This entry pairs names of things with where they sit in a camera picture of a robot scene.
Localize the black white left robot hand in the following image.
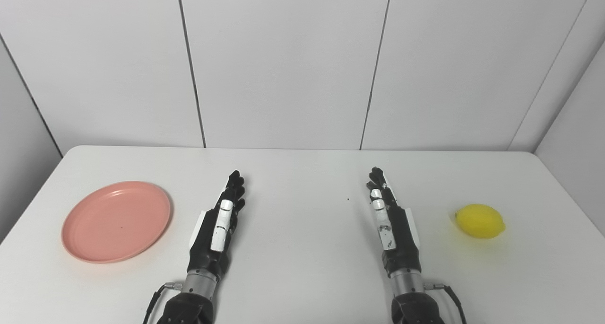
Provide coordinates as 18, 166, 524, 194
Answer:
188, 170, 247, 279

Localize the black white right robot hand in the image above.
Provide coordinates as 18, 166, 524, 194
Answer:
366, 166, 423, 278

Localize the yellow lemon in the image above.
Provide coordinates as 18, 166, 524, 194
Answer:
454, 203, 507, 240

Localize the pink round plate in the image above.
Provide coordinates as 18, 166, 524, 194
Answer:
61, 181, 173, 264

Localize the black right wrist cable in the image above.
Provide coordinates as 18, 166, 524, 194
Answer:
424, 282, 468, 324

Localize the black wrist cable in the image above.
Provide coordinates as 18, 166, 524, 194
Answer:
143, 282, 183, 324
424, 282, 468, 324

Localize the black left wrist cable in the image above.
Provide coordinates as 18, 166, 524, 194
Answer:
143, 282, 183, 324

